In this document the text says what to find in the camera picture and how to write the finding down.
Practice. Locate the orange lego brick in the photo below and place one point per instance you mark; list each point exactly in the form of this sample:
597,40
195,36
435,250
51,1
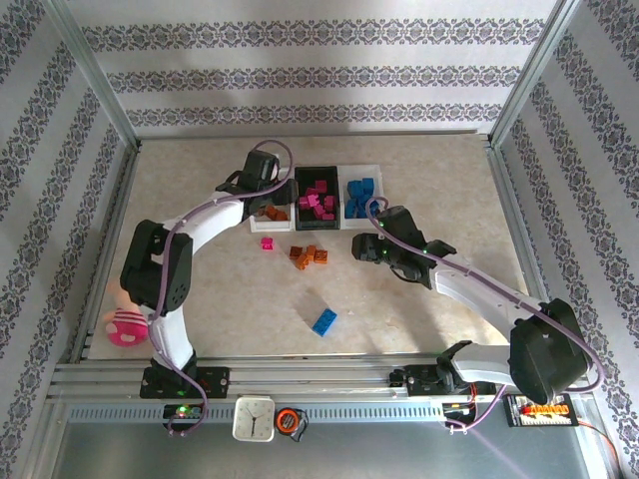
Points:
312,251
322,256
270,211
297,251
302,261
281,216

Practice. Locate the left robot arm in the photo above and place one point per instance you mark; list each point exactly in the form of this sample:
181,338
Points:
214,219

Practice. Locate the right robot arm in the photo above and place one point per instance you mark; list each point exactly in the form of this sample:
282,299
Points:
474,284

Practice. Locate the white plastic bin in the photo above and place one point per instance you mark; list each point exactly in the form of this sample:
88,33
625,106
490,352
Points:
377,172
272,227

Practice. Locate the pink lego brick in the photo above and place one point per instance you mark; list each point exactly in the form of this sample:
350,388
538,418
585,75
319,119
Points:
328,216
305,201
267,244
321,186
330,202
319,210

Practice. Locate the black plastic bin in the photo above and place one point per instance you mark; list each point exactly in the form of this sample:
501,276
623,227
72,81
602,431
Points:
319,225

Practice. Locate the long blue lego brick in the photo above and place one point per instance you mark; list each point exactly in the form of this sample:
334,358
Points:
324,322

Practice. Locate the pink striped plush toy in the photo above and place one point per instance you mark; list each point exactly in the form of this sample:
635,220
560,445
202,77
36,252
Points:
125,327

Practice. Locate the orange black tape measure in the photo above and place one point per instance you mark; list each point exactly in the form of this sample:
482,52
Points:
289,421

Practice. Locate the black power distribution board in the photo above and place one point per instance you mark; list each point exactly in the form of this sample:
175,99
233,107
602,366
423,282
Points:
541,411

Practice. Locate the white square clock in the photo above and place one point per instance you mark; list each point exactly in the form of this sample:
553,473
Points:
253,418

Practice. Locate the small board with LEDs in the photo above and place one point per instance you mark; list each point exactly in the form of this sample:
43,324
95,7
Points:
182,412

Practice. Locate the metal back rail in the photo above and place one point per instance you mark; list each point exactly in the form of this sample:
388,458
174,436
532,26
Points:
309,134

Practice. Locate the metal side rail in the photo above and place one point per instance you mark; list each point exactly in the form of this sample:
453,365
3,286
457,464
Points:
509,209
107,239

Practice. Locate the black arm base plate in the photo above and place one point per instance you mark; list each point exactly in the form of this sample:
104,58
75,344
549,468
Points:
214,381
417,384

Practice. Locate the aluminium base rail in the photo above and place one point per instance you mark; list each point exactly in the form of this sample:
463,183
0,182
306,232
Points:
309,379

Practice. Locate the metal frame post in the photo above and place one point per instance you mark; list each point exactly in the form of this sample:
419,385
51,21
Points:
90,65
534,65

